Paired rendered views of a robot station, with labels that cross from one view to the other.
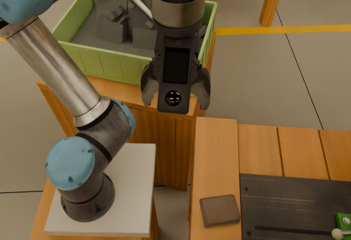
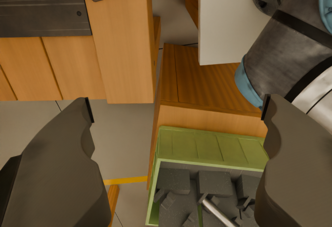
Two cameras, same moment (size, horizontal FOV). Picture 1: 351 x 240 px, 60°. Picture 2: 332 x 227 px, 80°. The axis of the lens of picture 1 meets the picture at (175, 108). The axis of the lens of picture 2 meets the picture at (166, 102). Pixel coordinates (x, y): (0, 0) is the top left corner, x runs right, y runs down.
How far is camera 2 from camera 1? 0.46 m
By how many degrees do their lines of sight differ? 5
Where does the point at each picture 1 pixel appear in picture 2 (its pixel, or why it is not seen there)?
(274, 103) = (99, 124)
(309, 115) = not seen: hidden behind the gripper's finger
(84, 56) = not seen: hidden behind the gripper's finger
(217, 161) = (121, 48)
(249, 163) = (83, 52)
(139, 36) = (224, 184)
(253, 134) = (86, 87)
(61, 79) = not seen: outside the picture
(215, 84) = (148, 135)
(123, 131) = (258, 64)
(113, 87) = (248, 128)
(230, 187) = (100, 14)
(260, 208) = not seen: outside the picture
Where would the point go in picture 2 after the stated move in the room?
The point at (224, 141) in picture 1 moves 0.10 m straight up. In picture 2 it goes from (116, 75) to (106, 94)
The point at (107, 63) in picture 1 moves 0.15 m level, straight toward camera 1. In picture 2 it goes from (259, 155) to (251, 125)
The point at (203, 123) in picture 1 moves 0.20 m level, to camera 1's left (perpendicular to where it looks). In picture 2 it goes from (144, 95) to (214, 89)
